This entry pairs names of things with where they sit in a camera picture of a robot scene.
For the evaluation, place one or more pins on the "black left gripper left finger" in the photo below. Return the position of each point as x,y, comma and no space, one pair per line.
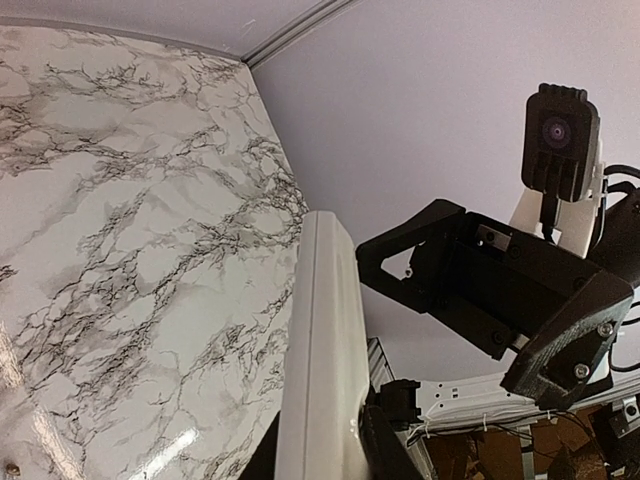
261,465

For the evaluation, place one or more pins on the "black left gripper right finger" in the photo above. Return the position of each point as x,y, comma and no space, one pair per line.
386,456

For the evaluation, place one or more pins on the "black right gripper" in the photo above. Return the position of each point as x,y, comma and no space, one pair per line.
492,284

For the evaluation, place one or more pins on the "white remote control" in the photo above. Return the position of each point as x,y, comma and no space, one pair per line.
326,379

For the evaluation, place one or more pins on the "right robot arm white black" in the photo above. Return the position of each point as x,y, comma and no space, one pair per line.
483,398

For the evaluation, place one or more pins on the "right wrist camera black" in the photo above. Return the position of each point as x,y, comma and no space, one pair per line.
560,142

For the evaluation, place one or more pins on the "small clear-handled screwdriver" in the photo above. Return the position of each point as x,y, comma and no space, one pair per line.
10,469

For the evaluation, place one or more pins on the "right aluminium corner post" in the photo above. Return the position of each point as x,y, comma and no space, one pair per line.
296,30

